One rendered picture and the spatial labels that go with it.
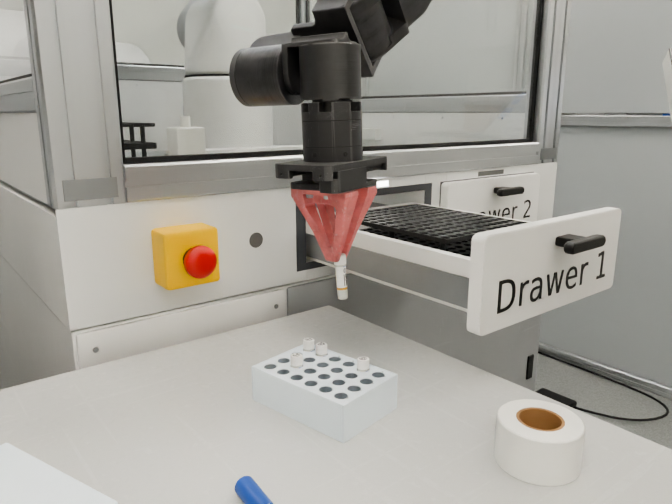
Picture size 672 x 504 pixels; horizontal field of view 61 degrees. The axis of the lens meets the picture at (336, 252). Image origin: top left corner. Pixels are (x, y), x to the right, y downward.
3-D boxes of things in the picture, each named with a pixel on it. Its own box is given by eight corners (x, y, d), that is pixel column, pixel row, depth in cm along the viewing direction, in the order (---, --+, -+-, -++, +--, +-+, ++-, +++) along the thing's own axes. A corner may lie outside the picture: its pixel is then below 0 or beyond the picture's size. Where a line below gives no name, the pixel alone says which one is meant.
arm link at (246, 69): (362, -38, 52) (390, 40, 59) (261, -21, 58) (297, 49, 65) (315, 49, 47) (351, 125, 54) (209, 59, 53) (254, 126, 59)
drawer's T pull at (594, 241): (606, 246, 67) (607, 234, 66) (572, 255, 62) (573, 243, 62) (577, 240, 69) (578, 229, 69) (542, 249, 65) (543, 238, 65)
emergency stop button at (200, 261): (220, 276, 70) (218, 244, 69) (189, 282, 67) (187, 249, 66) (209, 271, 72) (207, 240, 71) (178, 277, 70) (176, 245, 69)
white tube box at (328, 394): (397, 408, 57) (398, 373, 57) (343, 444, 51) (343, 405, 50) (308, 372, 65) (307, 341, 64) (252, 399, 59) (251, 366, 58)
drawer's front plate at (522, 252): (612, 287, 78) (622, 207, 75) (478, 338, 60) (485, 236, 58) (600, 284, 79) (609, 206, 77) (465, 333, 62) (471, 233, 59)
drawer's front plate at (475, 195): (536, 224, 121) (540, 173, 119) (445, 243, 104) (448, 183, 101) (529, 223, 122) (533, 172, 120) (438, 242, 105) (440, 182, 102)
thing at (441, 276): (595, 276, 78) (600, 232, 76) (475, 316, 62) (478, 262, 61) (391, 230, 108) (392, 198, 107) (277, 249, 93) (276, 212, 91)
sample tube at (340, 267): (351, 296, 58) (347, 253, 57) (344, 300, 57) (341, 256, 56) (341, 295, 59) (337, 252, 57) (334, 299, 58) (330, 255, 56)
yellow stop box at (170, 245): (223, 282, 73) (221, 227, 71) (169, 293, 68) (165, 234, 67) (206, 274, 77) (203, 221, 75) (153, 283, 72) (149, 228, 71)
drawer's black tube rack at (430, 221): (526, 266, 81) (530, 222, 80) (444, 289, 71) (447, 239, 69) (414, 240, 98) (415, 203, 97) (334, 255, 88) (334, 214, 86)
